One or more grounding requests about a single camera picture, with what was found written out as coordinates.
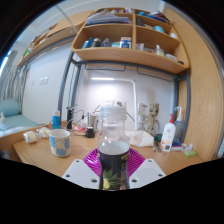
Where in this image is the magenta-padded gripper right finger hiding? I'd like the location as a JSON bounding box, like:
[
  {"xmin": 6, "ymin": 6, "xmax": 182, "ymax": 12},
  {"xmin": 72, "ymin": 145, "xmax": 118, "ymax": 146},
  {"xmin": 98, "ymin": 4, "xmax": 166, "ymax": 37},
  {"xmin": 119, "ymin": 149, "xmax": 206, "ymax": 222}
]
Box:
[{"xmin": 126, "ymin": 148, "xmax": 167, "ymax": 190}]

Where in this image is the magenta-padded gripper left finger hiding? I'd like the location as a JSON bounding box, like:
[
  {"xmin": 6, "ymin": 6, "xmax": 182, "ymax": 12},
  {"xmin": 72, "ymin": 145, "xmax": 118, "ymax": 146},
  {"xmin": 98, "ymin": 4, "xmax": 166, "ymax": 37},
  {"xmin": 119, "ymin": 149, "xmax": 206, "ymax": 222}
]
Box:
[{"xmin": 61, "ymin": 148, "xmax": 103, "ymax": 191}]

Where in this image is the clear bottle with dark label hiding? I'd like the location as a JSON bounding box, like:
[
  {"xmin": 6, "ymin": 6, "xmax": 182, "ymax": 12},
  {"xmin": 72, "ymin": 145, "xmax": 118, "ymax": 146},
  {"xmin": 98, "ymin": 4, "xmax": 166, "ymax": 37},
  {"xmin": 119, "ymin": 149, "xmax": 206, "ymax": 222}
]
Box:
[{"xmin": 96, "ymin": 105, "xmax": 132, "ymax": 192}]

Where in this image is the white crumpled bag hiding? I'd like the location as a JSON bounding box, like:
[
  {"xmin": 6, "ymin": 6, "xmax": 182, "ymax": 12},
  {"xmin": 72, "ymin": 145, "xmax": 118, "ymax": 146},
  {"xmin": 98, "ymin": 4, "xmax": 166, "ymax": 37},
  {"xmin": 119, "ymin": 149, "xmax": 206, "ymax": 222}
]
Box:
[{"xmin": 128, "ymin": 129, "xmax": 155, "ymax": 148}]

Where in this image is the cream mug with blue map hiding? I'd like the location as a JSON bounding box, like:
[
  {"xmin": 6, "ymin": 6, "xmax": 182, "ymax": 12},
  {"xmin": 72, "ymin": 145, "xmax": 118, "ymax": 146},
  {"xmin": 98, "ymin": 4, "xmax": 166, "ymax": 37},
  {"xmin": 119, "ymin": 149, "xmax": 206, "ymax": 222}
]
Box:
[{"xmin": 48, "ymin": 128, "xmax": 72, "ymax": 158}]

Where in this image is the small black adapter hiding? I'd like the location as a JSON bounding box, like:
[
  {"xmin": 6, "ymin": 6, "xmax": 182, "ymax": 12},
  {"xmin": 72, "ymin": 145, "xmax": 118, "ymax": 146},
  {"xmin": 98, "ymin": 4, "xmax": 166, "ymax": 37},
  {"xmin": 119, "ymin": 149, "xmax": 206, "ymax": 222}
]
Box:
[{"xmin": 85, "ymin": 126, "xmax": 96, "ymax": 139}]

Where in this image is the white pump bottle red top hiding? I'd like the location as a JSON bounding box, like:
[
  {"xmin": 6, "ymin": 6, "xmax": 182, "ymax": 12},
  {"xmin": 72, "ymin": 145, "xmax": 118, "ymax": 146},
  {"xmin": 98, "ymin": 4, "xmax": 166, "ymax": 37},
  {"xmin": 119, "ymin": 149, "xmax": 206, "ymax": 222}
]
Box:
[{"xmin": 161, "ymin": 113, "xmax": 177, "ymax": 146}]

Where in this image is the red and white packet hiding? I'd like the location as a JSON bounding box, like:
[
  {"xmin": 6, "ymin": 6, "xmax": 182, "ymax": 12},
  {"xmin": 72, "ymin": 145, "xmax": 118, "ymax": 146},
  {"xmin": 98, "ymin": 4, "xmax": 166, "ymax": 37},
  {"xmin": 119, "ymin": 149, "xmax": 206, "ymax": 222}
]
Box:
[{"xmin": 72, "ymin": 122, "xmax": 87, "ymax": 135}]

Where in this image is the small green box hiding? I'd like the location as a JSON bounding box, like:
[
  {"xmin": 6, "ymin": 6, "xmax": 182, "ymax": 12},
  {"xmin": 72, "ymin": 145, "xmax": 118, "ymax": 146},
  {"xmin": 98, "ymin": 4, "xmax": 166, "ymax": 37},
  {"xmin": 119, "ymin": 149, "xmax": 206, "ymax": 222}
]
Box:
[{"xmin": 184, "ymin": 149, "xmax": 198, "ymax": 158}]

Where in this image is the brown tree figurine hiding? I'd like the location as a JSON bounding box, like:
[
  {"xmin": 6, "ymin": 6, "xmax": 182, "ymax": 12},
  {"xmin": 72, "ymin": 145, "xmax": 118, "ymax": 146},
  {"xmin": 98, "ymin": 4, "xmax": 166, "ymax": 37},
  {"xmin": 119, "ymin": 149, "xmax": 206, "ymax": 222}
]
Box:
[{"xmin": 142, "ymin": 102, "xmax": 161, "ymax": 136}]

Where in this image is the wrapped bread roll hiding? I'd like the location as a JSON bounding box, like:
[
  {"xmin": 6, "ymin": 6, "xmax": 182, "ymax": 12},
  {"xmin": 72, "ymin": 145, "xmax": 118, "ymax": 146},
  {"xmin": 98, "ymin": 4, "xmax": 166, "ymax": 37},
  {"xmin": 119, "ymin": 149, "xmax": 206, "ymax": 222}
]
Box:
[
  {"xmin": 23, "ymin": 130, "xmax": 38, "ymax": 144},
  {"xmin": 37, "ymin": 126, "xmax": 51, "ymax": 139}
]

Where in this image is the blue spray bottle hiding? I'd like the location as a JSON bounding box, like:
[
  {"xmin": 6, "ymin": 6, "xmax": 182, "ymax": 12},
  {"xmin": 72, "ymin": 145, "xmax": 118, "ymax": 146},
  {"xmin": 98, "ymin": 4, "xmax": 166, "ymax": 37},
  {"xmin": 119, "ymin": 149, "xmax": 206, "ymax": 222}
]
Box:
[{"xmin": 173, "ymin": 105, "xmax": 184, "ymax": 143}]

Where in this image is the black electric shaver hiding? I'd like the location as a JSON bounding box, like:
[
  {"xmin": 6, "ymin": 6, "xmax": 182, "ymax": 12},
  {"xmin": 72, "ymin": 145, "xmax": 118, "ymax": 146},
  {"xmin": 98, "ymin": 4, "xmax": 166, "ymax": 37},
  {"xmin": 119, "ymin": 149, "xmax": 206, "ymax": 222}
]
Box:
[{"xmin": 65, "ymin": 106, "xmax": 75, "ymax": 130}]

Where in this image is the blue and white tube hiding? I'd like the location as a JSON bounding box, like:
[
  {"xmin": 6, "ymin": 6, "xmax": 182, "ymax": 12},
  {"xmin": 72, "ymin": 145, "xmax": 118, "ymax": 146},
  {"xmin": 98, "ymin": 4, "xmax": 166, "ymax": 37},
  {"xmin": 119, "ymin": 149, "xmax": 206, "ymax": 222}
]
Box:
[{"xmin": 52, "ymin": 109, "xmax": 62, "ymax": 130}]

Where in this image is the teal bed mattress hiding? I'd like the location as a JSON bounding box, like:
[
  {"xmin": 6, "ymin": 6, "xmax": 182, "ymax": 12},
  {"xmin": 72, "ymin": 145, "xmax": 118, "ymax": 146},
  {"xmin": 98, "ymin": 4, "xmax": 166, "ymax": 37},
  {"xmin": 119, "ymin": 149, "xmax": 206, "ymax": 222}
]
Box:
[{"xmin": 0, "ymin": 113, "xmax": 41, "ymax": 138}]

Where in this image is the teal pillow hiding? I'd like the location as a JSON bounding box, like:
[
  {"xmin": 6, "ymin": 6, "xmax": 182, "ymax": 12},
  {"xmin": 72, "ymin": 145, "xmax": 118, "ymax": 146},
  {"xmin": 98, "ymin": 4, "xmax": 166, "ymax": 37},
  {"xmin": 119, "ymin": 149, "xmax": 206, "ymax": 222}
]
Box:
[{"xmin": 0, "ymin": 98, "xmax": 22, "ymax": 118}]

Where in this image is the white desk lamp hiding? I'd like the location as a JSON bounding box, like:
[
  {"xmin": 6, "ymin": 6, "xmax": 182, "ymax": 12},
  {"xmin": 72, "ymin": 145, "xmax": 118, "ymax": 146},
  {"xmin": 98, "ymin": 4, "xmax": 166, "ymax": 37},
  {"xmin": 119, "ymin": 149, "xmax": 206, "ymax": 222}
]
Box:
[{"xmin": 89, "ymin": 76, "xmax": 138, "ymax": 131}]

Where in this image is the grey curtain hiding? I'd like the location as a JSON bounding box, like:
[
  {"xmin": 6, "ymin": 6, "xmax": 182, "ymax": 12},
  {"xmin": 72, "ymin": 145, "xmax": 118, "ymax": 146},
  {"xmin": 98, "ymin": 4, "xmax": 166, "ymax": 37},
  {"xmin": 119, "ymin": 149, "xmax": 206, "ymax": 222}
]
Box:
[{"xmin": 0, "ymin": 64, "xmax": 31, "ymax": 101}]

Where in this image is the wooden shelf unit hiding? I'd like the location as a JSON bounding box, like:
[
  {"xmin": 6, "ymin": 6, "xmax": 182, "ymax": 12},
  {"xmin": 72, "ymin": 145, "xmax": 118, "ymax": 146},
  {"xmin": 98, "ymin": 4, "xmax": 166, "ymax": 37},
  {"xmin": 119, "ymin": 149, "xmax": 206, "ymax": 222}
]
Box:
[{"xmin": 70, "ymin": 7, "xmax": 190, "ymax": 75}]

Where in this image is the wooden bunk board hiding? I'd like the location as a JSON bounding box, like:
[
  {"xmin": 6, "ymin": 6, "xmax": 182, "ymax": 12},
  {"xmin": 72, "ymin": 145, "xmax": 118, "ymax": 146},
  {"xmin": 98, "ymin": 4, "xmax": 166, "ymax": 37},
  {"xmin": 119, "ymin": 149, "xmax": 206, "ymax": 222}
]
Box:
[{"xmin": 17, "ymin": 9, "xmax": 94, "ymax": 68}]

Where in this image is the white wall socket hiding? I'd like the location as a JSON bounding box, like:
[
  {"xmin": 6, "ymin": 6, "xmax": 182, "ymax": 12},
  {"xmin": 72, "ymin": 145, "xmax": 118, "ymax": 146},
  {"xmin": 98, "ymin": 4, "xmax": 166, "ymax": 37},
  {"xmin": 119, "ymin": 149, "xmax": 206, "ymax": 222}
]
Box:
[
  {"xmin": 102, "ymin": 99, "xmax": 115, "ymax": 108},
  {"xmin": 114, "ymin": 99, "xmax": 127, "ymax": 108}
]

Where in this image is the grey metal bunk frame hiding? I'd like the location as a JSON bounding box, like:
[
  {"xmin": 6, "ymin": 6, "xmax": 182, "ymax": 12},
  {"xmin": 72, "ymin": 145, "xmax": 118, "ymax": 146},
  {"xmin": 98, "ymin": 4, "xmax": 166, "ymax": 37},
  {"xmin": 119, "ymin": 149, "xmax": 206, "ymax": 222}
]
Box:
[{"xmin": 57, "ymin": 49, "xmax": 192, "ymax": 143}]

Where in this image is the white wall switch plate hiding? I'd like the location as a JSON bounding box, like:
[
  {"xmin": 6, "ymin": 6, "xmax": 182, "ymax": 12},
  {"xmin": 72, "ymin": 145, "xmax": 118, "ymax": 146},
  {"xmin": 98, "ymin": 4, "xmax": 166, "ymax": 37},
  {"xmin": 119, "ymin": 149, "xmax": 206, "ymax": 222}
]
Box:
[{"xmin": 39, "ymin": 76, "xmax": 50, "ymax": 86}]

